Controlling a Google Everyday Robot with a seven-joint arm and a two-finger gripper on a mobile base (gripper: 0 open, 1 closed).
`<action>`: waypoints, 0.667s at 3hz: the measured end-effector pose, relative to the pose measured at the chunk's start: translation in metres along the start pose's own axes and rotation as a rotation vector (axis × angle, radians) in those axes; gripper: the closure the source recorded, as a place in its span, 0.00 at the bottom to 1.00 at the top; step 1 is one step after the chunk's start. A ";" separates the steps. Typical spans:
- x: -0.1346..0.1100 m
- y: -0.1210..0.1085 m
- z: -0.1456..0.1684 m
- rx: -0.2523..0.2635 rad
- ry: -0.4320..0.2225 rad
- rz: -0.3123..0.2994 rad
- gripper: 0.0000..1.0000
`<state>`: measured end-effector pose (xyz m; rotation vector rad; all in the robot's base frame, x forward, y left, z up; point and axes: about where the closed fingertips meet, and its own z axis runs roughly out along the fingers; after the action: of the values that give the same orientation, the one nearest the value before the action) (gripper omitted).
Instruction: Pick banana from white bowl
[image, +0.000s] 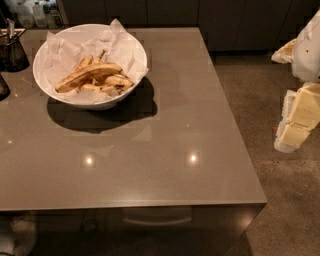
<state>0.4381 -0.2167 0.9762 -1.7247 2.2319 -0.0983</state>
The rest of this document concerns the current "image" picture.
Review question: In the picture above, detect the white paper liner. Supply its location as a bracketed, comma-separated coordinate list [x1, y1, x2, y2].
[44, 18, 150, 105]

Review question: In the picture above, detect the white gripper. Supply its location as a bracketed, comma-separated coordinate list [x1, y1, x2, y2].
[271, 10, 320, 153]

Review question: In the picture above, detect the yellow banana right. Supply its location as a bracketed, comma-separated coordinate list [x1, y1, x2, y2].
[105, 75, 133, 88]

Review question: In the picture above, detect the clear plastic bottle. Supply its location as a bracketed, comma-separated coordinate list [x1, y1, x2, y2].
[16, 0, 34, 28]
[33, 2, 47, 28]

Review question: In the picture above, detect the clear plastic bottle right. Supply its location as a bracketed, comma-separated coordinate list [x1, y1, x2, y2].
[33, 2, 47, 28]

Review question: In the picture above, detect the yellow banana middle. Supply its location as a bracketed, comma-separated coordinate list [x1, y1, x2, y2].
[80, 84, 118, 97]

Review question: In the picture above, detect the large spotted yellow banana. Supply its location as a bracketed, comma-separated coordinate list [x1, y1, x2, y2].
[55, 63, 124, 93]

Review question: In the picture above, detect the dark round object left edge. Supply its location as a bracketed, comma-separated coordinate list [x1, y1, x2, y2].
[0, 75, 10, 101]

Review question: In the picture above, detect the clear plastic bottle left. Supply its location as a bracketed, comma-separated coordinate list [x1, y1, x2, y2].
[16, 0, 34, 28]

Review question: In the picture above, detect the table drawer handle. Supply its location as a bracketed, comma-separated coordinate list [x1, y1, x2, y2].
[123, 217, 192, 226]

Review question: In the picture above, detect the black mesh pen holder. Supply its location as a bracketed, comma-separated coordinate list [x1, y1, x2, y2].
[0, 19, 29, 72]

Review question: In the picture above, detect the white shoe under table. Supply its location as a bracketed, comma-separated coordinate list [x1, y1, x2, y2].
[0, 213, 37, 256]

